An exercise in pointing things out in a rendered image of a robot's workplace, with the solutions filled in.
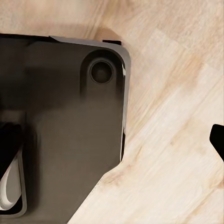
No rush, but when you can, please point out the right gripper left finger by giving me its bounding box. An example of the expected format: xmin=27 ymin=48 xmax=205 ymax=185
xmin=0 ymin=124 xmax=24 ymax=180

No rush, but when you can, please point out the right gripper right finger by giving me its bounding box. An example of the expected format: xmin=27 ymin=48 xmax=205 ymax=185
xmin=210 ymin=124 xmax=224 ymax=161

